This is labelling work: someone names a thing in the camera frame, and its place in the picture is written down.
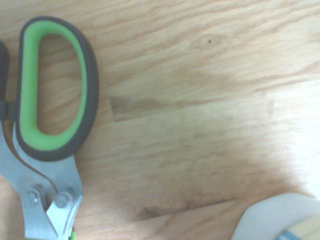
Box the green and black scissors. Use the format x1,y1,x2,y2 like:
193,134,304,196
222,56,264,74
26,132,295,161
0,15,100,240

